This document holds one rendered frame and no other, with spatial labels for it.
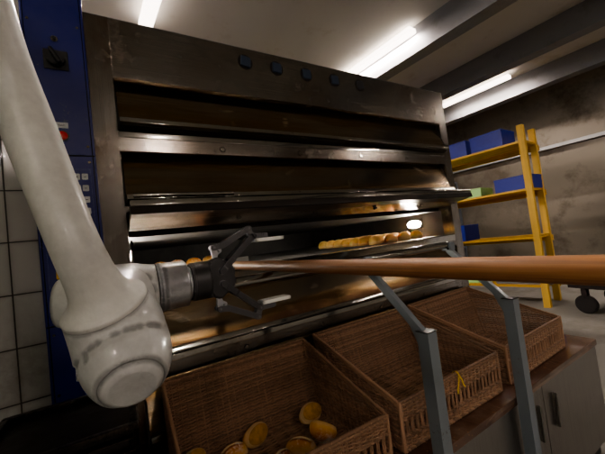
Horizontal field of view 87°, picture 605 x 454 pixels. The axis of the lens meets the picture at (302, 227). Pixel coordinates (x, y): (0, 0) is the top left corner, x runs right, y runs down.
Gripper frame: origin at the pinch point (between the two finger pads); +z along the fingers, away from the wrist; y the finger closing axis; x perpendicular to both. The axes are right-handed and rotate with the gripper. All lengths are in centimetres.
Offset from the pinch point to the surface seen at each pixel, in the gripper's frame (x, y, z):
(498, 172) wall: -272, -100, 681
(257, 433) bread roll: -39, 57, 5
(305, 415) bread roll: -37, 56, 22
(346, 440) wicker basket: -5, 48, 16
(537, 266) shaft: 49.4, 0.4, 5.0
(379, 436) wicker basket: -4, 51, 27
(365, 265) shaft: 23.2, 0.2, 4.9
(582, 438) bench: 1, 98, 142
